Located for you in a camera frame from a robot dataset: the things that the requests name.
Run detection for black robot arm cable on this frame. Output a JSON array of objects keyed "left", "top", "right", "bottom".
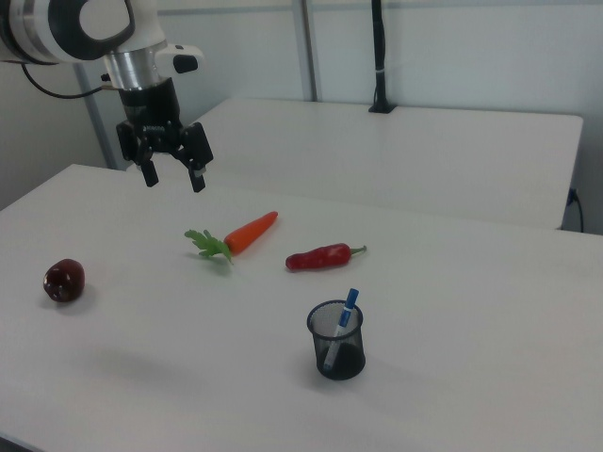
[{"left": 20, "top": 62, "right": 120, "bottom": 101}]

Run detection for orange toy carrot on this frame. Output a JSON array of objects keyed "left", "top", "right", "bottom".
[{"left": 184, "top": 210, "right": 280, "bottom": 266}]

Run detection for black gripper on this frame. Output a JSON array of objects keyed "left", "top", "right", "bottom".
[{"left": 115, "top": 77, "right": 215, "bottom": 193}]

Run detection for black mesh pen cup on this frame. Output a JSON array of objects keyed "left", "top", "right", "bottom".
[{"left": 306, "top": 300, "right": 367, "bottom": 381}]

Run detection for red toy chili pepper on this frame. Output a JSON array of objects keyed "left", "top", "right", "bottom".
[{"left": 285, "top": 242, "right": 368, "bottom": 273}]

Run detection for black camera pole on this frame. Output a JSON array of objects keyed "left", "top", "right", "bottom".
[{"left": 367, "top": 0, "right": 397, "bottom": 115}]

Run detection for white rectangular table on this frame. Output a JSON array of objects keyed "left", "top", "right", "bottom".
[{"left": 124, "top": 97, "right": 585, "bottom": 232}]

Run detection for dark red toy apple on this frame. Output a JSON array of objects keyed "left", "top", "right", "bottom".
[{"left": 41, "top": 258, "right": 87, "bottom": 303}]

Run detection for blue white marker pen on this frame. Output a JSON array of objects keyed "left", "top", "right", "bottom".
[{"left": 322, "top": 287, "right": 362, "bottom": 371}]

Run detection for grey partition post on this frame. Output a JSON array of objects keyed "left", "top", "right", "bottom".
[
  {"left": 298, "top": 0, "right": 323, "bottom": 103},
  {"left": 71, "top": 62, "right": 118, "bottom": 170}
]

